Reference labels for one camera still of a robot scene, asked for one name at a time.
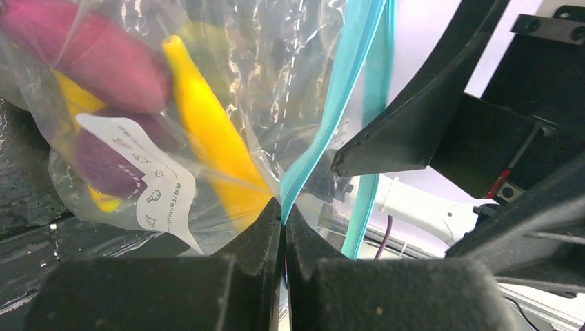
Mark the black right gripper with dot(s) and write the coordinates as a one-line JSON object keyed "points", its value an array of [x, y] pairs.
{"points": [[528, 122]]}

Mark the pink toy peach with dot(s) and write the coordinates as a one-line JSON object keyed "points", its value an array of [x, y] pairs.
{"points": [[105, 170]]}

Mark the clear zip top bag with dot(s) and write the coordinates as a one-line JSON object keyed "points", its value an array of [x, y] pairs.
{"points": [[287, 73]]}

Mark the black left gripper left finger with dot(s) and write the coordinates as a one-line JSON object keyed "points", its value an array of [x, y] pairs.
{"points": [[236, 288]]}

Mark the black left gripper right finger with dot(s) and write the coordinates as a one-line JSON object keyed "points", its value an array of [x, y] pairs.
{"points": [[329, 291]]}

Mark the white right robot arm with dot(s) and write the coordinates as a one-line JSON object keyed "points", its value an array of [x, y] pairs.
{"points": [[429, 201]]}

